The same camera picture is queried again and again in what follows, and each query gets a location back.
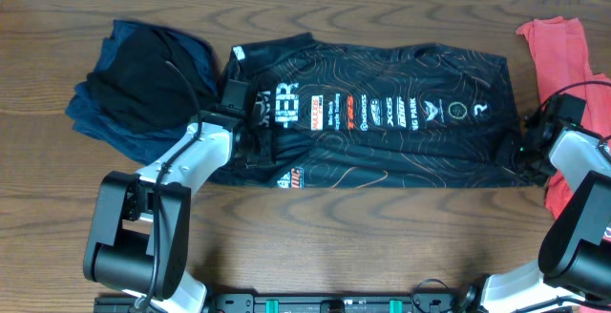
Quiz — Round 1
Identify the black printed cycling jersey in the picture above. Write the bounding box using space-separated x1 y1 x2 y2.
211 33 521 189

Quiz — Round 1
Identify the black folded garment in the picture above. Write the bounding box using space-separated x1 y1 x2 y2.
86 28 220 134

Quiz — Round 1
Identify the navy blue folded garment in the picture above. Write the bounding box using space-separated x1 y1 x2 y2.
66 20 216 164

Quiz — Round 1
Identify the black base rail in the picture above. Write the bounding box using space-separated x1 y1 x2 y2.
93 279 478 313

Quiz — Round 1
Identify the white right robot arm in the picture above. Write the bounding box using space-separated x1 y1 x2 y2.
462 94 610 312

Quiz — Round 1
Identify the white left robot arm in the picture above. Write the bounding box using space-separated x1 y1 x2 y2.
83 111 274 312

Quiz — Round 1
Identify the red folded garment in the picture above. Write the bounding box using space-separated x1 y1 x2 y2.
515 15 611 242

